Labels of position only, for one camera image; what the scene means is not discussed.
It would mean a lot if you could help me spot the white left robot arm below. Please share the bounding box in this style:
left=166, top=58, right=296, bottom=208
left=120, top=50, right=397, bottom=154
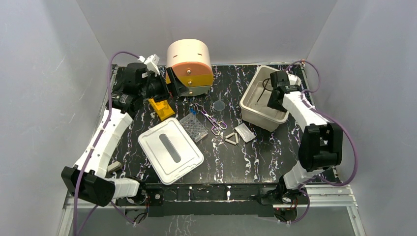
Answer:
left=61, top=62, right=189, bottom=207

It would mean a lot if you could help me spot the yellow test tube rack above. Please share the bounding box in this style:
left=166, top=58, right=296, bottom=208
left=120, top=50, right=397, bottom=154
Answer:
left=148, top=98, right=175, bottom=121

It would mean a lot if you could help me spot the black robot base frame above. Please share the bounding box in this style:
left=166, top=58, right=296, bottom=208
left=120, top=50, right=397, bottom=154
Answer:
left=116, top=183, right=307, bottom=221

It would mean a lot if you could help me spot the white bin lid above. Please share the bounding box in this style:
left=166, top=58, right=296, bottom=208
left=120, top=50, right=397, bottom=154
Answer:
left=138, top=118, right=204, bottom=185

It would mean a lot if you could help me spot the clear plastic funnel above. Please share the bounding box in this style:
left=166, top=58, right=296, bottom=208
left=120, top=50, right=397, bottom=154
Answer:
left=213, top=93, right=226, bottom=111

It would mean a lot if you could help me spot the clear plastic tube rack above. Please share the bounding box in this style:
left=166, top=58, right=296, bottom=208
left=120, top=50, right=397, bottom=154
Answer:
left=179, top=113, right=208, bottom=143

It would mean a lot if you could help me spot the white plastic bin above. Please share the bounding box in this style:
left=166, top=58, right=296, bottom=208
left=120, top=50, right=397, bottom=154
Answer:
left=239, top=65, right=289, bottom=132

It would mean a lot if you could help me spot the white paper packet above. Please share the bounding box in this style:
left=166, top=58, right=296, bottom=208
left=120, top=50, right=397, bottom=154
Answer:
left=234, top=123, right=255, bottom=143

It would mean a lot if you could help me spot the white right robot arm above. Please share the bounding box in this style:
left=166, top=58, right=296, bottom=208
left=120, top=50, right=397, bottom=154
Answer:
left=267, top=71, right=343, bottom=204

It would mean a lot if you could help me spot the white clay pipe triangle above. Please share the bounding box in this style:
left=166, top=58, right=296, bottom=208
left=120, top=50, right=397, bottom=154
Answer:
left=224, top=132, right=239, bottom=145

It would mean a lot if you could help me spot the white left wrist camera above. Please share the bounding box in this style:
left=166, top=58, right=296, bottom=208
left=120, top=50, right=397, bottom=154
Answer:
left=137, top=54, right=160, bottom=75

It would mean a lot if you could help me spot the round white drawer cabinet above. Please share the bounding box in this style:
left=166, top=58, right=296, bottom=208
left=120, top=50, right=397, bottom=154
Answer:
left=166, top=39, right=214, bottom=97

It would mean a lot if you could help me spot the black wire tripod ring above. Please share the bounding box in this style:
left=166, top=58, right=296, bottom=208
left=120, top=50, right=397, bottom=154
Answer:
left=255, top=77, right=272, bottom=104

